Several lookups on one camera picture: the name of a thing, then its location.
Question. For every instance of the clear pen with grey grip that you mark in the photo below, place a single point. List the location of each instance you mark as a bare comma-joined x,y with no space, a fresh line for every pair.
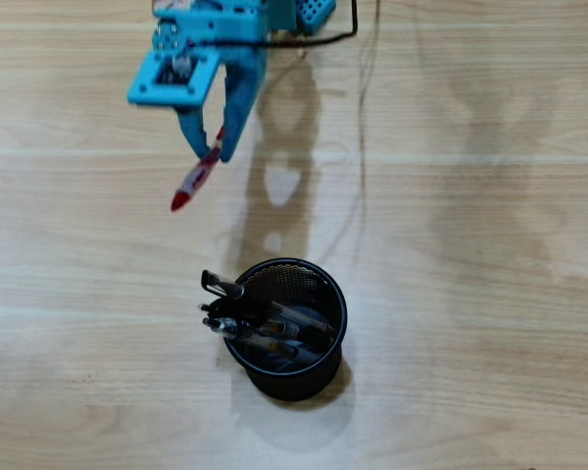
225,328

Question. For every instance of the teal blue wrist camera mount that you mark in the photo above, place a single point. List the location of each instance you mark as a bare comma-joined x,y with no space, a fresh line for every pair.
142,93

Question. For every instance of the black mesh pen holder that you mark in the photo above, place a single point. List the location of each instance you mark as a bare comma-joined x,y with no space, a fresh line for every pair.
294,387

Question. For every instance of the red clear ballpoint pen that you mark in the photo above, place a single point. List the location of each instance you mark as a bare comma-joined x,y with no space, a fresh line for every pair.
188,188

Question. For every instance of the black pen with silver tip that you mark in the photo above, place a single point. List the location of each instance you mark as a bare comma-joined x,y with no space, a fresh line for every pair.
208,311

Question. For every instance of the teal blue gripper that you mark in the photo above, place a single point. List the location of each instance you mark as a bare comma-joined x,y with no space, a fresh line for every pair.
243,93

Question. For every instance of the clear pen with black grip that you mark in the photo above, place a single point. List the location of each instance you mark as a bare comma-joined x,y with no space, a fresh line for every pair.
223,286

